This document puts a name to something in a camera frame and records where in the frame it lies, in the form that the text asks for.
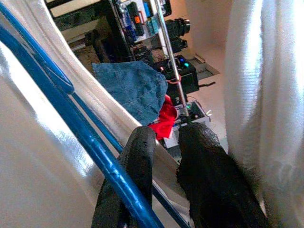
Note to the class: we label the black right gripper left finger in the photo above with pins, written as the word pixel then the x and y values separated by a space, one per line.
pixel 140 152

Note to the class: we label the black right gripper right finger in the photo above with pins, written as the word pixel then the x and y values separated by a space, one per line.
pixel 213 185

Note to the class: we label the blue plastic hanger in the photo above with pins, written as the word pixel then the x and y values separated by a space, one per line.
pixel 96 147

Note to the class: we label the white bag print t-shirt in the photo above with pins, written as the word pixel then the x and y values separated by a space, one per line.
pixel 261 95

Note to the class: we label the pink plastic hanger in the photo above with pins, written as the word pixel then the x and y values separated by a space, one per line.
pixel 171 81

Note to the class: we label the white electronic device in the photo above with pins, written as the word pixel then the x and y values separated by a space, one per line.
pixel 172 137

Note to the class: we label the red shirt plaid pocket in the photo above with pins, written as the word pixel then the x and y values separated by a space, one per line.
pixel 166 118

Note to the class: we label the blue denim dress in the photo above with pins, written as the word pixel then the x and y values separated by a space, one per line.
pixel 133 90

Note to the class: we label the black electronics case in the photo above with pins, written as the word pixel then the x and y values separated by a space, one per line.
pixel 190 83

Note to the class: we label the chrome black clothes rack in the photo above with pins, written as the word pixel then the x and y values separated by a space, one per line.
pixel 170 52

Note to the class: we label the black desk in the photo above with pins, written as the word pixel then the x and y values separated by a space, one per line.
pixel 111 31

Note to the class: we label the black toolbox orange latch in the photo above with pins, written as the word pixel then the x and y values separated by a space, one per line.
pixel 133 9

